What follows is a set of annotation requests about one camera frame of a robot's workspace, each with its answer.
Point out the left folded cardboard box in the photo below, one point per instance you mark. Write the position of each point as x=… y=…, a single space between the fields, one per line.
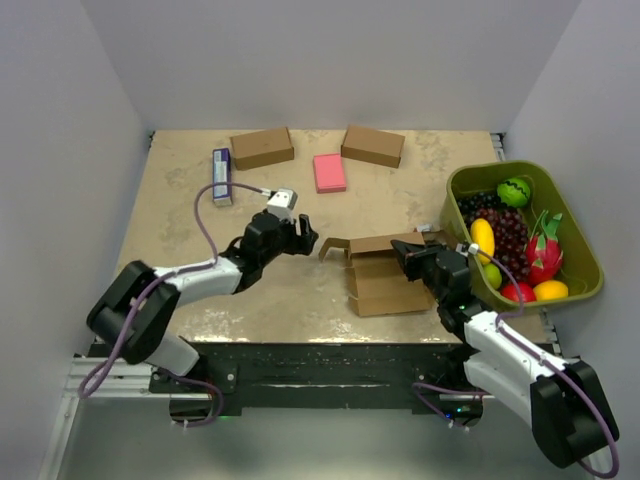
x=262 y=148

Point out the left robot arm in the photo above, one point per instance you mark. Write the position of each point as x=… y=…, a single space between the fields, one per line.
x=133 y=315

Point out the olive green plastic bin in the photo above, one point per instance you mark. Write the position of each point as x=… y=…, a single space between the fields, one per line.
x=581 y=271

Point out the green toy melon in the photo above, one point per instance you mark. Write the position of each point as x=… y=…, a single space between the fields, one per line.
x=514 y=192

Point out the black base frame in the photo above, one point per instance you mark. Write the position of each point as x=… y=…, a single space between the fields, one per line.
x=416 y=377

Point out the yellow toy lemon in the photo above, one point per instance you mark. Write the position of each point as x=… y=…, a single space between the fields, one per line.
x=483 y=236

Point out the folded cardboard box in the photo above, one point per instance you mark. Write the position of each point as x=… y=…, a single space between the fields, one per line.
x=262 y=148
x=372 y=146

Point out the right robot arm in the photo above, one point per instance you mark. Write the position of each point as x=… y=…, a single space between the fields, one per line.
x=562 y=401

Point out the right folded cardboard box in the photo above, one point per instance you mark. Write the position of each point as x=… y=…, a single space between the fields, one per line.
x=372 y=146

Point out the brown cardboard box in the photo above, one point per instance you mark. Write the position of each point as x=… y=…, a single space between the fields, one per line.
x=375 y=282

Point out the red toy apple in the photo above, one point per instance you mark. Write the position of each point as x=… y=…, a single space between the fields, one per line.
x=521 y=292

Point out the green toy lime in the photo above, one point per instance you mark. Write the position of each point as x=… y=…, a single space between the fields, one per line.
x=493 y=275

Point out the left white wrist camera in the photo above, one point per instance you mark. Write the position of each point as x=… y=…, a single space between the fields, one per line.
x=281 y=203

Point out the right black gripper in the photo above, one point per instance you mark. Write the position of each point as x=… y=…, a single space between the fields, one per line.
x=413 y=255

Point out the black grape bunch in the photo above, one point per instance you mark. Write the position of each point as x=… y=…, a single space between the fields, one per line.
x=470 y=205

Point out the aluminium rail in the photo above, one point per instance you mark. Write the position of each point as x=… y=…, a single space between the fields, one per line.
x=122 y=378

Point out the pink sticky note pad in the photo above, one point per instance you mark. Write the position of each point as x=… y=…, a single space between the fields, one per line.
x=329 y=173

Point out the purple toothpaste box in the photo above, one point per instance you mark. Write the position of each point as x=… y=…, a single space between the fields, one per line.
x=221 y=177

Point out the orange yellow mango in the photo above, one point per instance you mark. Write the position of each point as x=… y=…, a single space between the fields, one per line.
x=551 y=290

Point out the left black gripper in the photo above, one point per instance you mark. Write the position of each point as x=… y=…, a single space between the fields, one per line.
x=300 y=244

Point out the dark red grape bunch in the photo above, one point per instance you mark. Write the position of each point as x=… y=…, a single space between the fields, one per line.
x=511 y=237

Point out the pink dragon fruit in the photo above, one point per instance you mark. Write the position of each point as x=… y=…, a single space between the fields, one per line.
x=543 y=251

